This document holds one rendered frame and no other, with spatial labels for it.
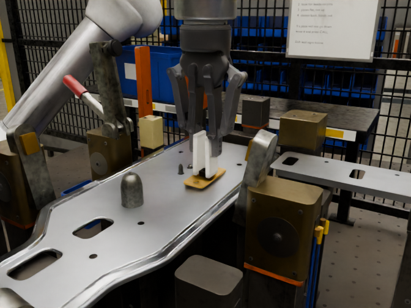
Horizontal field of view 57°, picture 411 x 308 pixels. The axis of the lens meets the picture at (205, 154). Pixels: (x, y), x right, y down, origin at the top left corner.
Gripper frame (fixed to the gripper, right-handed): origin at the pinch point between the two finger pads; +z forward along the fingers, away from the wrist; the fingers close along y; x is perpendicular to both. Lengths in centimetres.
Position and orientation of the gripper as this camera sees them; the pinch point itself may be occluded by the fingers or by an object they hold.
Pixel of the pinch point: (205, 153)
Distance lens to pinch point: 61.4
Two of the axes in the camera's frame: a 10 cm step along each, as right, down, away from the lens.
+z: 0.0, 9.3, 3.5
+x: -5.1, 3.1, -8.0
